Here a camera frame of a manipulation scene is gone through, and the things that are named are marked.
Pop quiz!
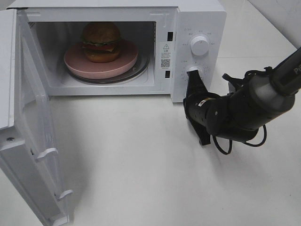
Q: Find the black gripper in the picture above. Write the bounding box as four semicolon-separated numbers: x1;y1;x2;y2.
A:
183;70;216;145

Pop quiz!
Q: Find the white microwave knob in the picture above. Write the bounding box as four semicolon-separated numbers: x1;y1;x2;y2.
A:
187;65;204;79
190;34;209;56

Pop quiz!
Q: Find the burger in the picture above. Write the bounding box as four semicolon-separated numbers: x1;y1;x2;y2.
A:
81;22;121;63

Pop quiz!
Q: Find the pink plate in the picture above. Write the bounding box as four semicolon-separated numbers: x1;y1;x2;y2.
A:
64;40;138;80

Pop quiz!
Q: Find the white microwave door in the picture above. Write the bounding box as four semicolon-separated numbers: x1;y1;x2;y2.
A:
0;8;72;226

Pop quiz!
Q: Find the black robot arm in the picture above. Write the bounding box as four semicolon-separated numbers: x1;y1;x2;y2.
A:
183;49;301;145

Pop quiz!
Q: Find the glass turntable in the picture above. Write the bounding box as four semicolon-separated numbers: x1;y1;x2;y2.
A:
70;56;150;84

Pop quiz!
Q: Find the white microwave oven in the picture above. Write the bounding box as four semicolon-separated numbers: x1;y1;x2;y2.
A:
5;0;226;102

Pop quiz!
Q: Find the black cable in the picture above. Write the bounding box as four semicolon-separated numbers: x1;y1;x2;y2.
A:
211;67;273;156

